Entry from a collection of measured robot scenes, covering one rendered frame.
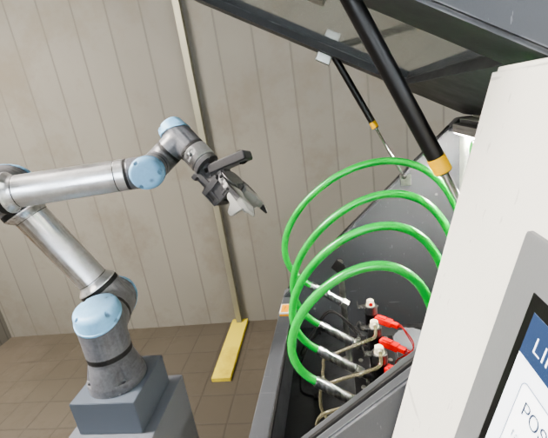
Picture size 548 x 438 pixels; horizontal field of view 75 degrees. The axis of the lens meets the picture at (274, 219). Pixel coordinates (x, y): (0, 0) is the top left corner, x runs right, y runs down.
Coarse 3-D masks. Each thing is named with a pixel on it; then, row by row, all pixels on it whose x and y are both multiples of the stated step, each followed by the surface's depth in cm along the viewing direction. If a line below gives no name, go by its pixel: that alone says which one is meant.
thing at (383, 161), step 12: (348, 168) 71; (360, 168) 70; (420, 168) 69; (324, 180) 73; (336, 180) 72; (312, 192) 74; (444, 192) 70; (300, 204) 75; (288, 228) 77; (288, 240) 78; (288, 264) 79
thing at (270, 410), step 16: (288, 320) 105; (272, 352) 92; (272, 368) 86; (288, 368) 95; (272, 384) 81; (288, 384) 93; (272, 400) 77; (288, 400) 91; (256, 416) 74; (272, 416) 73; (256, 432) 70; (272, 432) 71
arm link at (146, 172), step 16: (128, 160) 83; (144, 160) 81; (160, 160) 86; (0, 176) 79; (16, 176) 80; (32, 176) 80; (48, 176) 80; (64, 176) 81; (80, 176) 81; (96, 176) 81; (112, 176) 82; (128, 176) 82; (144, 176) 81; (160, 176) 82; (0, 192) 78; (16, 192) 79; (32, 192) 80; (48, 192) 80; (64, 192) 81; (80, 192) 82; (96, 192) 83; (112, 192) 85; (0, 208) 79; (16, 208) 82
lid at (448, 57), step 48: (240, 0) 79; (288, 0) 59; (336, 0) 47; (384, 0) 33; (432, 0) 30; (480, 0) 29; (528, 0) 29; (336, 48) 90; (432, 48) 51; (480, 48) 35; (528, 48) 30; (432, 96) 89; (480, 96) 62
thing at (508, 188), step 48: (528, 96) 26; (480, 144) 32; (528, 144) 25; (480, 192) 31; (528, 192) 24; (480, 240) 30; (480, 288) 29; (432, 336) 37; (480, 336) 28; (432, 384) 36; (432, 432) 34
